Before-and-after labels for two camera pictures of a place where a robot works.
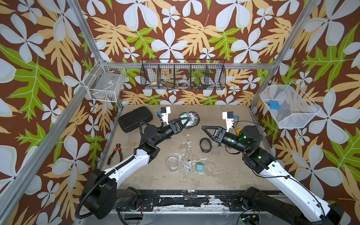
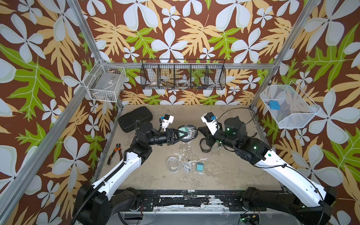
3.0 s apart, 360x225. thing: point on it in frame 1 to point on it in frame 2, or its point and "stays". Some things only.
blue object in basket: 274,105 stays
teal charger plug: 200,166 stays
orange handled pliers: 118,147 stays
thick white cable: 194,119 to 189,136
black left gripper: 175,129 to 170,132
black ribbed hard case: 127,122 stays
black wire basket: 180,73 stays
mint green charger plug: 184,115 to 184,129
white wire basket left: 105,82 stays
